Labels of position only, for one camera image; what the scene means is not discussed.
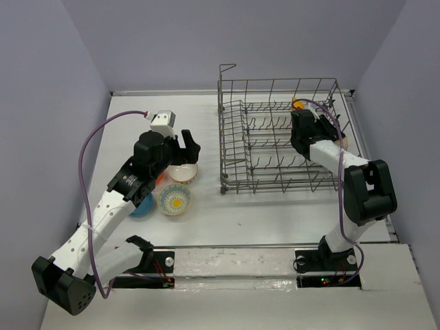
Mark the blue bowl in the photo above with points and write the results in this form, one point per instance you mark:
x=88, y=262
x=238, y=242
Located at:
x=145, y=207

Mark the beige bowl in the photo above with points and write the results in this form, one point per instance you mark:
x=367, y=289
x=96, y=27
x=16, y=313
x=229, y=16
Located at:
x=344, y=144

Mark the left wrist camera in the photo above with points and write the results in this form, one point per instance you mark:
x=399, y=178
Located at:
x=162, y=122

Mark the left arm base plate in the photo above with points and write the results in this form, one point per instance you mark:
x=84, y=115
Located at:
x=157, y=274

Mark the patterned sunflower bowl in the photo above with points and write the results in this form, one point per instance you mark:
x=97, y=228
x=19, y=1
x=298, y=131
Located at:
x=174, y=199

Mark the yellow bowl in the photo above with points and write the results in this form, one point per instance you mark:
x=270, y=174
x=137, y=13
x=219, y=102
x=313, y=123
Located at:
x=296, y=105

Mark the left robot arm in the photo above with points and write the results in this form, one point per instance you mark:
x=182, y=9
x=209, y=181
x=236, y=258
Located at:
x=71, y=275

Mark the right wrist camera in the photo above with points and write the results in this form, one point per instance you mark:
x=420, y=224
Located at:
x=313, y=110

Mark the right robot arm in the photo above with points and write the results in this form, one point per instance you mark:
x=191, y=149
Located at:
x=365, y=188

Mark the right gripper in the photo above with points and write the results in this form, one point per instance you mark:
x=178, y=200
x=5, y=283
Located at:
x=330, y=130

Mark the orange bowl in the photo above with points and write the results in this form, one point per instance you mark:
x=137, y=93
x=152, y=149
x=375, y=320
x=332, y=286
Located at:
x=159, y=178

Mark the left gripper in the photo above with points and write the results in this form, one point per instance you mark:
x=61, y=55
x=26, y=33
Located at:
x=189, y=155

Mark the grey wire dish rack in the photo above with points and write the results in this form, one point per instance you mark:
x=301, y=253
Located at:
x=255, y=126

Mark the white bowl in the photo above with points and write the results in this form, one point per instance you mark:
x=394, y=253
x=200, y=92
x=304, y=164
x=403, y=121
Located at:
x=184, y=173

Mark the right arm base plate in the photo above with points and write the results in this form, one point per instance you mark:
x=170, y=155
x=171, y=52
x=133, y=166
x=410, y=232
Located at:
x=309, y=275

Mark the metal rail bar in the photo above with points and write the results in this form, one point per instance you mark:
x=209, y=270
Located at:
x=260, y=245

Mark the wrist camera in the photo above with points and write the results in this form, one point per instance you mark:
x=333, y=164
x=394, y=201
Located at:
x=313, y=110
x=162, y=122

